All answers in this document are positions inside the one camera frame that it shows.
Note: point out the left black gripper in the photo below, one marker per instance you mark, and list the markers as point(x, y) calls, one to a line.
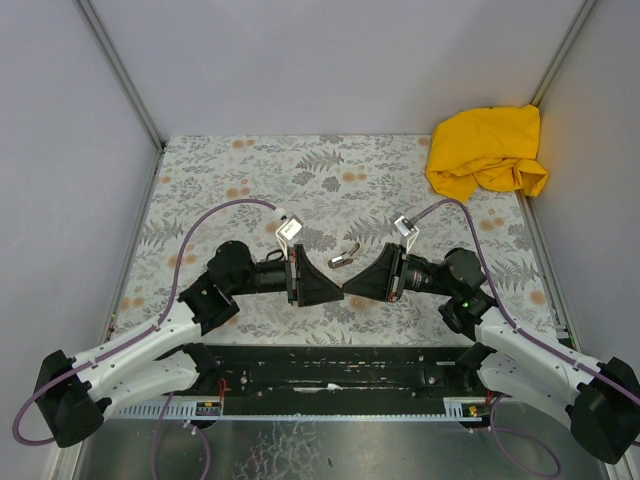
point(291, 278)

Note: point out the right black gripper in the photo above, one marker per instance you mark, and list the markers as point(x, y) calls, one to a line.
point(395, 275)

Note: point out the metal stapler magazine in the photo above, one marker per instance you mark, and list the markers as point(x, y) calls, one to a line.
point(345, 258)

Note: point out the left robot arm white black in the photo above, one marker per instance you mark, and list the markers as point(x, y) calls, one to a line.
point(76, 394)

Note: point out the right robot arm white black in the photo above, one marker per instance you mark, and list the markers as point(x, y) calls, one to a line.
point(597, 401)

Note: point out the floral patterned mat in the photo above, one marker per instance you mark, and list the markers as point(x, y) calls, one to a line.
point(345, 189)

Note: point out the yellow cloth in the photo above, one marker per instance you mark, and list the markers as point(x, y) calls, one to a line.
point(493, 148)

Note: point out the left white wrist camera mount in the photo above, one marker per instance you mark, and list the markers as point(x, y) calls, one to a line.
point(289, 228)

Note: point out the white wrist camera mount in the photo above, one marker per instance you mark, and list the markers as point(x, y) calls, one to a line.
point(289, 228)
point(407, 230)

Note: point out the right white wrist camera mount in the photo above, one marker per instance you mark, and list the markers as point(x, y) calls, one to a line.
point(407, 230)

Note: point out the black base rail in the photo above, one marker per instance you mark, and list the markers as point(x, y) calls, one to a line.
point(327, 381)

